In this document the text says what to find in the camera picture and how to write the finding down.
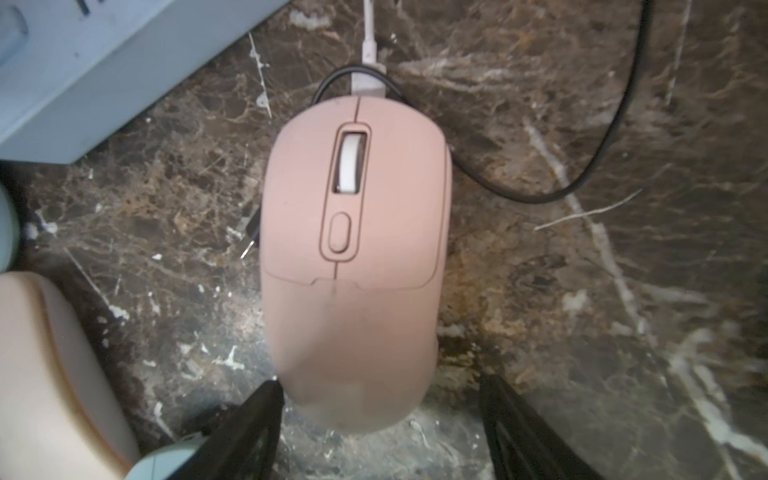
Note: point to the blue mouse middle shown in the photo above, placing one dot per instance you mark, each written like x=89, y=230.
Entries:
x=163, y=462

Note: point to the blue mouse near strip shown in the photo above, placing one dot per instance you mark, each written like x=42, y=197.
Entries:
x=10, y=231

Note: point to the light blue power strip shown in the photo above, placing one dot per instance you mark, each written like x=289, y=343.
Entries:
x=74, y=72

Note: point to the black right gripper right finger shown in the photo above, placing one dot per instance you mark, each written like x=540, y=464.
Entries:
x=522, y=445

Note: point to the pink mouse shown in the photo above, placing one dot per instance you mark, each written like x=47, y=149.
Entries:
x=60, y=418
x=353, y=242

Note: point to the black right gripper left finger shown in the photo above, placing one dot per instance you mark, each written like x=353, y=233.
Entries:
x=245, y=446

